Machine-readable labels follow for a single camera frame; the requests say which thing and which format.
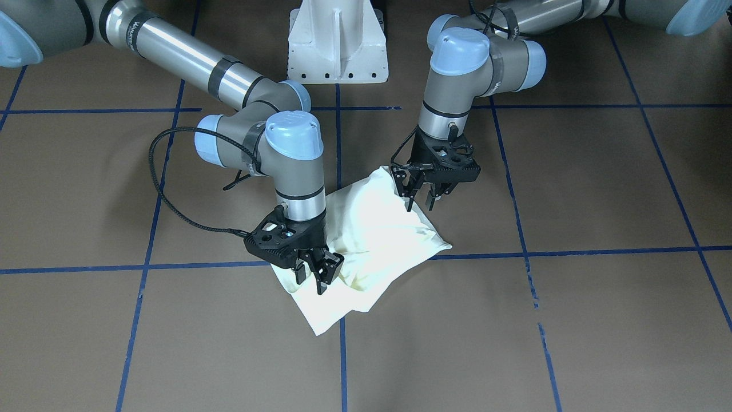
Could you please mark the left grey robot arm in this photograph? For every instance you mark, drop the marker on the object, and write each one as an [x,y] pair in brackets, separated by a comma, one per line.
[493,51]

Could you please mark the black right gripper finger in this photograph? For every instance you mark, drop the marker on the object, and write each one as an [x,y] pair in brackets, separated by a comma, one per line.
[301,269]
[325,265]

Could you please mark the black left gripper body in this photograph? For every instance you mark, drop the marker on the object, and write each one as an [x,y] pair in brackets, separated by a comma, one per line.
[420,150]

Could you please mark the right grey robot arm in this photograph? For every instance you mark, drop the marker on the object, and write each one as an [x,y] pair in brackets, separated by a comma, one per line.
[268,130]

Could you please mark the cream cat print t-shirt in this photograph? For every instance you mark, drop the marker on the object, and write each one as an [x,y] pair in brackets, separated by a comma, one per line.
[379,238]

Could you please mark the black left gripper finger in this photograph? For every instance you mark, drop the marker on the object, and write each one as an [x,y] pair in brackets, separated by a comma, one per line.
[408,181]
[437,190]

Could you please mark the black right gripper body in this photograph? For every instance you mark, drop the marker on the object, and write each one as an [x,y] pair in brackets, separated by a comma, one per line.
[316,233]

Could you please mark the brown paper table cover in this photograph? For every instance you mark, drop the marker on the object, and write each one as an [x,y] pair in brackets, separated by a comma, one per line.
[590,267]

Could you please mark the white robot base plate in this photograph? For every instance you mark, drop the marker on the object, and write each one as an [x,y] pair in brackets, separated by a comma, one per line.
[337,42]

